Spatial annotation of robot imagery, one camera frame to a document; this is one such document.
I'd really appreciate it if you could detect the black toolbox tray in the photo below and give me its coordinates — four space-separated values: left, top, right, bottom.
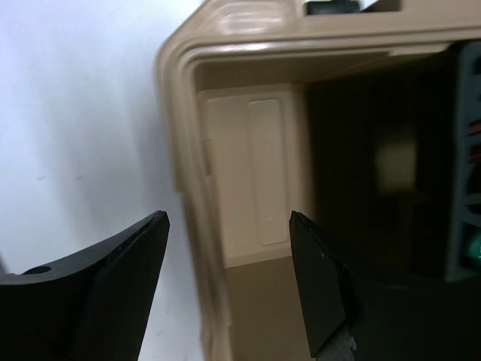
445 39 480 281

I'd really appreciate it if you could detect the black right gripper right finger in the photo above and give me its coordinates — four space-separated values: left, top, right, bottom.
289 211 480 360

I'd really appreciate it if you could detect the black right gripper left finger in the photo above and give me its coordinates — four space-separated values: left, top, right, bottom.
1 211 170 360

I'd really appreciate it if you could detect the tan plastic toolbox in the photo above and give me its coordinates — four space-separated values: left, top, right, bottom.
157 1 480 360

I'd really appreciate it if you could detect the green stubby screwdriver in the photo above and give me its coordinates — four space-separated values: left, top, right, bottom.
465 232 481 265

